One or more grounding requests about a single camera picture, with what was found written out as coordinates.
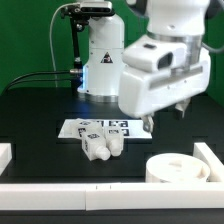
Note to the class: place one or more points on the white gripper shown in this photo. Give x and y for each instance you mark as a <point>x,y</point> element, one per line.
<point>154,78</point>

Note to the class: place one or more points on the white round stool seat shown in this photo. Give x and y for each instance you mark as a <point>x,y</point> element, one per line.
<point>176,168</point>

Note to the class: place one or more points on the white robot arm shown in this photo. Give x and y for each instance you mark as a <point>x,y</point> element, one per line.
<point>169,20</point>

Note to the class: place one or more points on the white marker sheet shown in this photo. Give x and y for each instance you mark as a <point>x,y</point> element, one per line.
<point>132,129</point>

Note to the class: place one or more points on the white right fence bar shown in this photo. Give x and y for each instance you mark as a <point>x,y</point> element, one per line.
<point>203,152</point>

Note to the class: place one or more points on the white fence bar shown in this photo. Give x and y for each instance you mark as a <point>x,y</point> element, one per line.
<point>203,152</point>
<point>5,156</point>
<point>110,196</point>

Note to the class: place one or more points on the white front fence bar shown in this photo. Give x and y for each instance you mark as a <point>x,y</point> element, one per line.
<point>110,196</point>

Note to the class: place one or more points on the white left fence bar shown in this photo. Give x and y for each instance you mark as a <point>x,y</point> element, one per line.
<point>5,156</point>

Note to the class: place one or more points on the grey depth camera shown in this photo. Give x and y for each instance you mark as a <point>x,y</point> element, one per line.
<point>97,8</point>

